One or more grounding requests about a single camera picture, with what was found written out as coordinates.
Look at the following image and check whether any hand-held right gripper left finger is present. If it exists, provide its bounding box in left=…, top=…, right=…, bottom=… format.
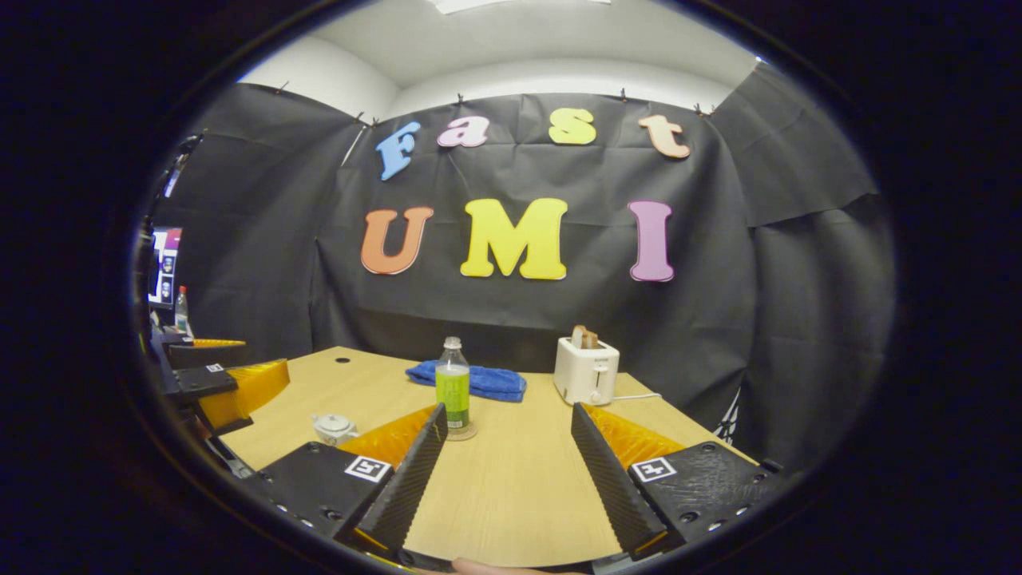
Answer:
left=254, top=402, right=450, bottom=556

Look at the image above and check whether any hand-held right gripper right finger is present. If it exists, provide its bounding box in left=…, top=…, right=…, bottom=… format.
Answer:
left=570, top=402, right=787, bottom=561

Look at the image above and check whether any green label water bottle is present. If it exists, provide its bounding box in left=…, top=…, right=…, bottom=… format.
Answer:
left=435, top=336, right=472, bottom=436

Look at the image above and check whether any computer monitor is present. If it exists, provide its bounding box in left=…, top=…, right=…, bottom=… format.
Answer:
left=148, top=227, right=184, bottom=309

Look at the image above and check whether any white toaster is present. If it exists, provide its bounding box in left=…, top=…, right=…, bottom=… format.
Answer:
left=553, top=336, right=620, bottom=406

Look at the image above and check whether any blue towel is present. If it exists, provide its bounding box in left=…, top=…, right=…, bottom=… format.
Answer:
left=406, top=360, right=528, bottom=403

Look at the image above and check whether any black backdrop cloth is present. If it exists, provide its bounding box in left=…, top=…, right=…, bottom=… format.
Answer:
left=148, top=62, right=895, bottom=472

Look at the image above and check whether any ceiling light panel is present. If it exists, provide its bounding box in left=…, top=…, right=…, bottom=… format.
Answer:
left=431, top=0, right=614, bottom=15

